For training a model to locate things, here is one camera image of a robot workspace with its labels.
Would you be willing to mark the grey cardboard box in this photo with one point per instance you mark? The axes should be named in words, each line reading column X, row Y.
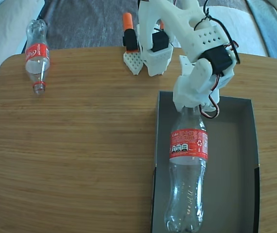
column 235, row 145

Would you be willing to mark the pale cloth cushion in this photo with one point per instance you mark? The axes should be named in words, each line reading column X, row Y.
column 2, row 29

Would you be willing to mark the dark grey rug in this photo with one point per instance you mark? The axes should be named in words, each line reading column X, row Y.
column 85, row 24

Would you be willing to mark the white cloth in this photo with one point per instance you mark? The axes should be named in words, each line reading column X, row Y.
column 249, row 31

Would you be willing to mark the clear bottle Reciclame red label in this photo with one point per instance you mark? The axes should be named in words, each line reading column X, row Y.
column 37, row 53

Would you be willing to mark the blue-grey cloth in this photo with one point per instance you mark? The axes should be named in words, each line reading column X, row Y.
column 269, row 29

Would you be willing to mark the clear bottle nutrition-mark red label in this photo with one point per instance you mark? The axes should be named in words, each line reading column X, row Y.
column 189, row 145

